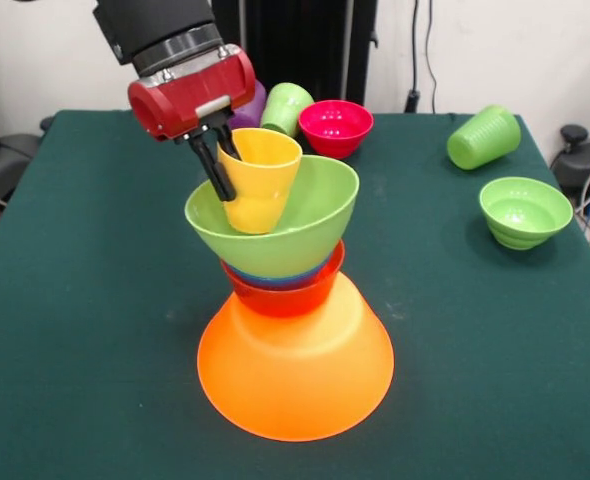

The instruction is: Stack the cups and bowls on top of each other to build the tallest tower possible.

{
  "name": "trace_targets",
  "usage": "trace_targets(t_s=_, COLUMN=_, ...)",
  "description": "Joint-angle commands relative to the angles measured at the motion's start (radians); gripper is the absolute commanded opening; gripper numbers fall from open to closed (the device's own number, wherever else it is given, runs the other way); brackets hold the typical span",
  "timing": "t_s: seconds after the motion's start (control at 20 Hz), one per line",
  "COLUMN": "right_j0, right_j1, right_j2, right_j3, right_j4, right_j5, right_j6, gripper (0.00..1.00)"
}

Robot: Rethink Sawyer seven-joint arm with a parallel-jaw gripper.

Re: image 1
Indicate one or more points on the pink bowl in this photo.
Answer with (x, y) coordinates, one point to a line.
(335, 130)

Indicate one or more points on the large green bowl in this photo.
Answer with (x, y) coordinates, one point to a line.
(315, 215)

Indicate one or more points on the green smooth cup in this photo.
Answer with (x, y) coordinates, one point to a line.
(485, 135)

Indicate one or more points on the dark green tablecloth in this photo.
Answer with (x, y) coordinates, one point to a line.
(475, 350)

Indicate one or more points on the black chair base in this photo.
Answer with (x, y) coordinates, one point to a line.
(582, 160)
(10, 155)

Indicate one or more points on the red bowl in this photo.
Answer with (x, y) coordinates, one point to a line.
(280, 302)

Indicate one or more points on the green ribbed cup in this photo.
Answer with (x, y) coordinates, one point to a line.
(285, 110)

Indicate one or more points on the purple cup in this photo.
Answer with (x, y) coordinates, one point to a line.
(250, 112)

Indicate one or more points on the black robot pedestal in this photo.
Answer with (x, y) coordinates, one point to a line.
(295, 50)

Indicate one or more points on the small green ribbed bowl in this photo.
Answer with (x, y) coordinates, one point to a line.
(525, 210)

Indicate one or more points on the yellow ribbed cup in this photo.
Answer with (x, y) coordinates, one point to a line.
(265, 185)

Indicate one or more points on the large orange bowl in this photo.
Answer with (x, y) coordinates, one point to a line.
(295, 380)

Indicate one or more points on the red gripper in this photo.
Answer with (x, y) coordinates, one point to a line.
(190, 90)

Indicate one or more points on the blue ribbed bowl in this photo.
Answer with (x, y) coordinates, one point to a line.
(275, 281)

